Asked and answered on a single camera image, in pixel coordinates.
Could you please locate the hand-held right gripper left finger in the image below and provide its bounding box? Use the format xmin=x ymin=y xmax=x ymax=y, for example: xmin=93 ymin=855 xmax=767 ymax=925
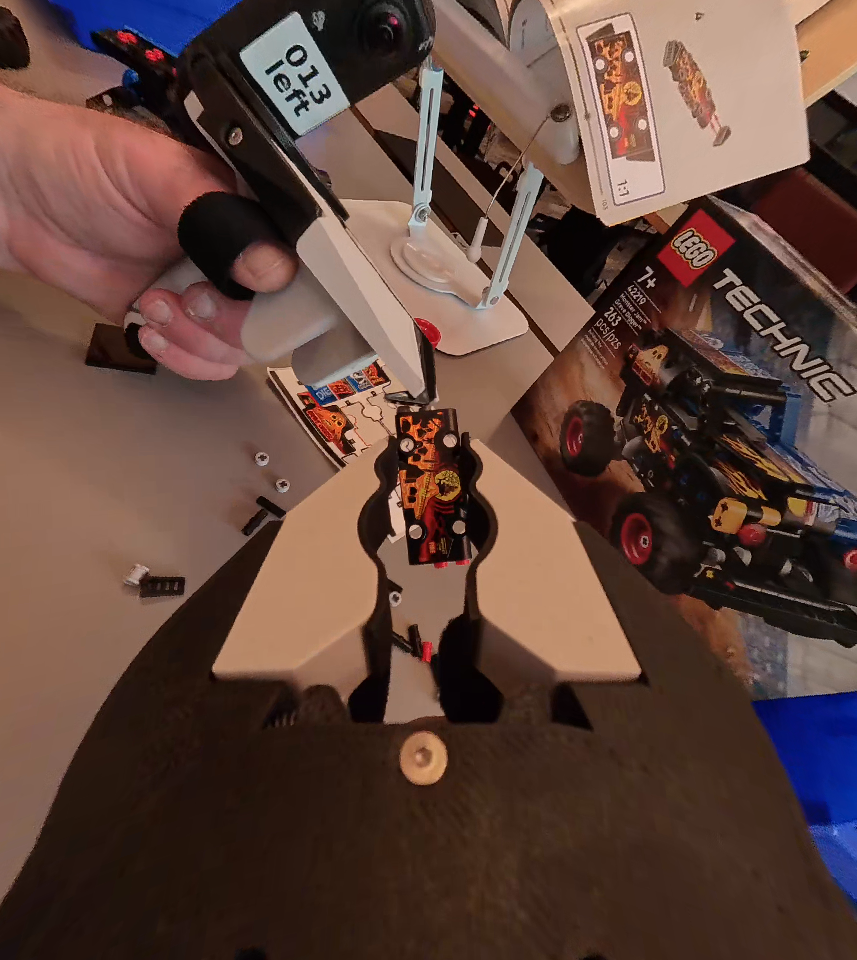
xmin=211 ymin=438 xmax=401 ymax=724

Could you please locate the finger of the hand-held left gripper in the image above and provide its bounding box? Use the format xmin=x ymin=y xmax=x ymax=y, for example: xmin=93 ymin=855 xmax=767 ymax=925
xmin=295 ymin=214 xmax=431 ymax=400
xmin=415 ymin=327 xmax=441 ymax=407

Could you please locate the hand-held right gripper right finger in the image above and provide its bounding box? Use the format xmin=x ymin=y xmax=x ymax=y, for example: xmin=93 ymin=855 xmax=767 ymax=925
xmin=437 ymin=437 xmax=643 ymax=724

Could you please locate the flame printed black toy panel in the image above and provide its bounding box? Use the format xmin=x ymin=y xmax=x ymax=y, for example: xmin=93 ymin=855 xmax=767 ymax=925
xmin=394 ymin=407 xmax=476 ymax=569

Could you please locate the person's left hand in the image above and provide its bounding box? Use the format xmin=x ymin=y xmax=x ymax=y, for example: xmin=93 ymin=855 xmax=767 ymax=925
xmin=0 ymin=58 xmax=302 ymax=384

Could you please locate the toy sticker sheet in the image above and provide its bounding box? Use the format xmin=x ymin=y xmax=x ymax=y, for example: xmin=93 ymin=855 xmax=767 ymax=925
xmin=267 ymin=358 xmax=437 ymax=543

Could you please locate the monster truck toy box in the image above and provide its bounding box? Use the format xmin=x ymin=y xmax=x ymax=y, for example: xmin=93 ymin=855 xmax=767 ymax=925
xmin=511 ymin=196 xmax=857 ymax=702

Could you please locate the black toy truck model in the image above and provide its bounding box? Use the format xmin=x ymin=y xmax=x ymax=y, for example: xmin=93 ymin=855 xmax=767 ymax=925
xmin=87 ymin=26 xmax=184 ymax=125

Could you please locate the black square toy plate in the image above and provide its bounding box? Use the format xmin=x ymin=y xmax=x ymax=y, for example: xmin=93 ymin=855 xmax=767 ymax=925
xmin=85 ymin=324 xmax=160 ymax=376

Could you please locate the blue plastic bin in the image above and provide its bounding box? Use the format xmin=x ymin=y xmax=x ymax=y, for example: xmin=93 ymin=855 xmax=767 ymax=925
xmin=753 ymin=686 xmax=857 ymax=960

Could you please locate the instruction booklet page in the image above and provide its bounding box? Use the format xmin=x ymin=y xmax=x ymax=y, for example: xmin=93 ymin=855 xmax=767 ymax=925
xmin=548 ymin=0 xmax=811 ymax=228

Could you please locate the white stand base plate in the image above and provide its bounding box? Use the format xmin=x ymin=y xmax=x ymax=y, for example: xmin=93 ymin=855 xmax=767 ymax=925
xmin=342 ymin=0 xmax=604 ymax=358

